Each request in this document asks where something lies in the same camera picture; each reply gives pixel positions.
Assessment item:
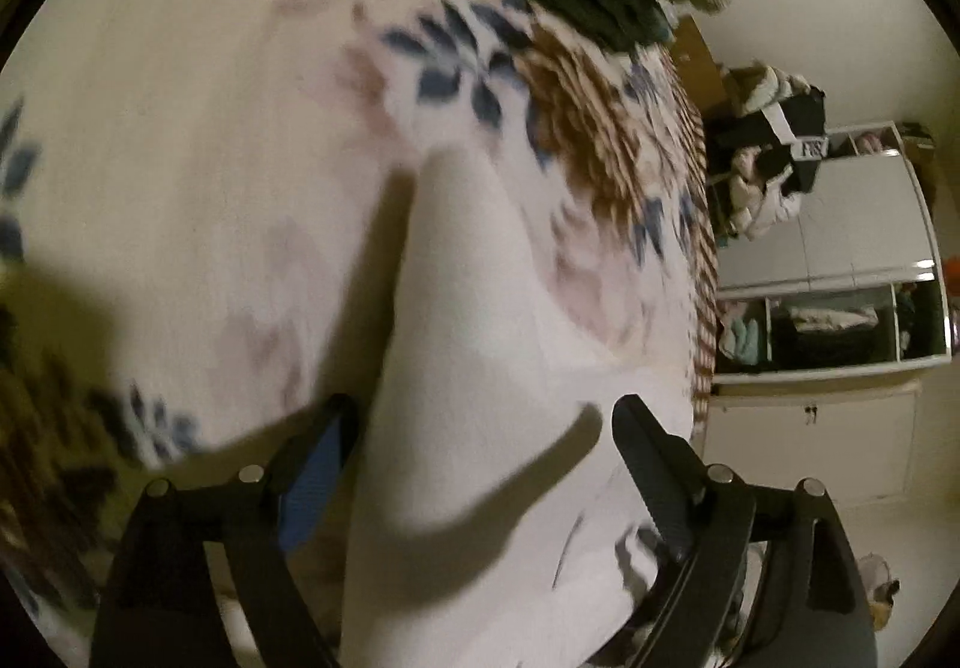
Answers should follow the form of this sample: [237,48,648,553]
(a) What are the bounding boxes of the white pants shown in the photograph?
[340,150,693,666]

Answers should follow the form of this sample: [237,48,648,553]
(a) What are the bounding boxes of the brown cardboard box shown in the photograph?
[670,15,732,118]

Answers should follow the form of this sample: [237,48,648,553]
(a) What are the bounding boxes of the floral and checked bed blanket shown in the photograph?
[2,0,716,666]

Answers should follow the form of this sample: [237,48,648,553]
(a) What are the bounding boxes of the white wardrobe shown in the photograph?
[703,122,958,504]

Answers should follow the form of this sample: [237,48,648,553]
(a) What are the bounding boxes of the clothes pile on chair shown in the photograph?
[706,64,828,241]

